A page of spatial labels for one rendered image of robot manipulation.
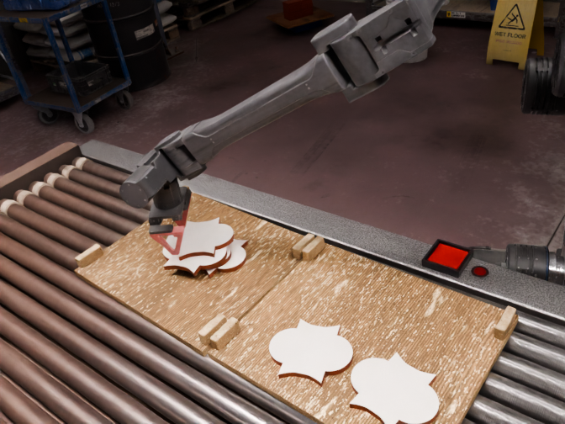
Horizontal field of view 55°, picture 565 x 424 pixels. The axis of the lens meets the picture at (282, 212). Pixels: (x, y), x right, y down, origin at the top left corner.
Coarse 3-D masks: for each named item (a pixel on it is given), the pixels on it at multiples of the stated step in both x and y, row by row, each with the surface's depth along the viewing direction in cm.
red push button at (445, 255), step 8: (440, 248) 110; (448, 248) 110; (456, 248) 109; (432, 256) 109; (440, 256) 108; (448, 256) 108; (456, 256) 108; (464, 256) 107; (448, 264) 106; (456, 264) 106
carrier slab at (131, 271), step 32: (192, 192) 139; (224, 224) 125; (256, 224) 124; (128, 256) 120; (160, 256) 119; (256, 256) 115; (288, 256) 113; (96, 288) 115; (128, 288) 112; (160, 288) 110; (192, 288) 109; (224, 288) 108; (256, 288) 107; (160, 320) 103; (192, 320) 102
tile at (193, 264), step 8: (224, 248) 112; (168, 256) 113; (176, 256) 112; (200, 256) 111; (208, 256) 111; (216, 256) 111; (224, 256) 111; (168, 264) 110; (176, 264) 110; (184, 264) 110; (192, 264) 109; (200, 264) 109; (208, 264) 109; (216, 264) 109; (192, 272) 108
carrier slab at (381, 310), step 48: (288, 288) 105; (336, 288) 104; (384, 288) 102; (432, 288) 100; (240, 336) 97; (384, 336) 93; (432, 336) 91; (480, 336) 90; (288, 384) 87; (336, 384) 86; (432, 384) 84; (480, 384) 83
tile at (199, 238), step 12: (192, 228) 117; (204, 228) 117; (216, 228) 116; (228, 228) 116; (168, 240) 115; (192, 240) 114; (204, 240) 113; (216, 240) 113; (228, 240) 112; (180, 252) 111; (192, 252) 111; (204, 252) 111
